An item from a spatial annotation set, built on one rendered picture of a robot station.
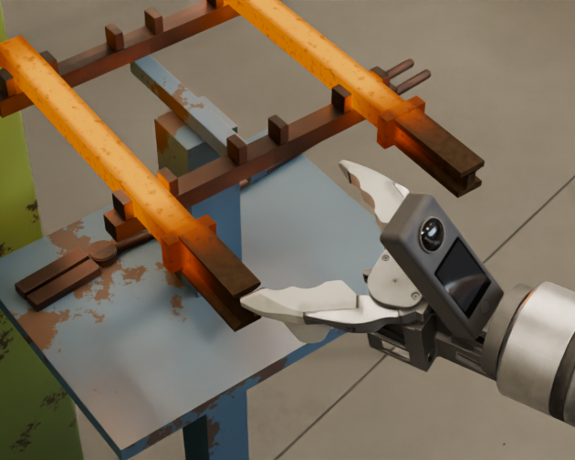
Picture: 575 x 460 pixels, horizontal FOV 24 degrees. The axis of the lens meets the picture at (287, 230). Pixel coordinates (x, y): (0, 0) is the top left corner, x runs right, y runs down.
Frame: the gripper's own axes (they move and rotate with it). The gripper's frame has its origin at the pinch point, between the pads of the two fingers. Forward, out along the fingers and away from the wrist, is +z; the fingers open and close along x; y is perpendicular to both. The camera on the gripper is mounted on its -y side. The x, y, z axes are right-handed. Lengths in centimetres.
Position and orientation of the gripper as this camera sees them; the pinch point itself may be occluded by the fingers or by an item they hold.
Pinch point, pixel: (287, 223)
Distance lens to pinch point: 104.9
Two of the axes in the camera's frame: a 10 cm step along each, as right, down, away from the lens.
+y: 1.6, 5.9, 7.9
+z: -8.3, -3.5, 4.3
